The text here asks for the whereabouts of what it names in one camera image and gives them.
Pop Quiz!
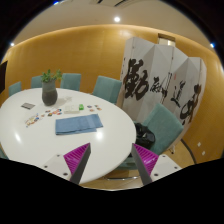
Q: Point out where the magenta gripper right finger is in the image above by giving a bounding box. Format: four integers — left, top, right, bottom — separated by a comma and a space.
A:
130, 143, 183, 186

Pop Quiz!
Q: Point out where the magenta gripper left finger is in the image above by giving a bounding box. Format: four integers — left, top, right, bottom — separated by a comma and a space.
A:
42, 142, 92, 185

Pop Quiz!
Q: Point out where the blue folded towel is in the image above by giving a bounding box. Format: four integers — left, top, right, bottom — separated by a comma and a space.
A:
55, 114, 103, 135

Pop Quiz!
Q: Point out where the black bag on chair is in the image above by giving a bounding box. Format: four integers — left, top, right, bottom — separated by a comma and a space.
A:
135, 123, 155, 149

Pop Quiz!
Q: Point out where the teal chair near right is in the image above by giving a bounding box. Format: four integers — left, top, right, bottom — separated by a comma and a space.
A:
117, 102, 185, 170

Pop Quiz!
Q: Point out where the white paper packet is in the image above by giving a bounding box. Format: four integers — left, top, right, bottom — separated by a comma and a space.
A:
64, 105, 79, 114

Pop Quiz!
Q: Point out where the small green object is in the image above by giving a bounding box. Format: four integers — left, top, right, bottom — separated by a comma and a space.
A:
79, 104, 84, 110

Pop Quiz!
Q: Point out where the white oval table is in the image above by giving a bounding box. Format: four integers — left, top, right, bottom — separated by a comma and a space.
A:
0, 88, 136, 183

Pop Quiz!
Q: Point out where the colourful sticker sheet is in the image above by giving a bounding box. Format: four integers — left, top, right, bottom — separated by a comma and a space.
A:
25, 114, 39, 127

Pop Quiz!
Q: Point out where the grey card on table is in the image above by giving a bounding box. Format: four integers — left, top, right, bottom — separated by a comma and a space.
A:
21, 103, 35, 110

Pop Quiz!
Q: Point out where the grey vase with green plant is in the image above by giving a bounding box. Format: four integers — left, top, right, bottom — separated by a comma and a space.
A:
41, 69, 62, 106

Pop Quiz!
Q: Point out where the teal chair behind table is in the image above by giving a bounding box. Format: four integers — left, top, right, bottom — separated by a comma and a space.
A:
93, 76, 122, 104

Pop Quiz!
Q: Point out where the teal chair centre back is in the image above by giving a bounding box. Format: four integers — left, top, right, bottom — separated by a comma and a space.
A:
60, 73, 81, 91

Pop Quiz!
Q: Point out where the white calligraphy folding screen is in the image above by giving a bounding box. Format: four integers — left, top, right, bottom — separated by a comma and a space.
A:
116, 36, 208, 146

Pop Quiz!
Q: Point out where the teal chair left back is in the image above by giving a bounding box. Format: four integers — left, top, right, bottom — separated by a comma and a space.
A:
31, 76, 42, 88

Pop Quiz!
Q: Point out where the teal chair far left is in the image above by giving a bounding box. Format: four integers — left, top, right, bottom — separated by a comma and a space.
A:
9, 82, 21, 96

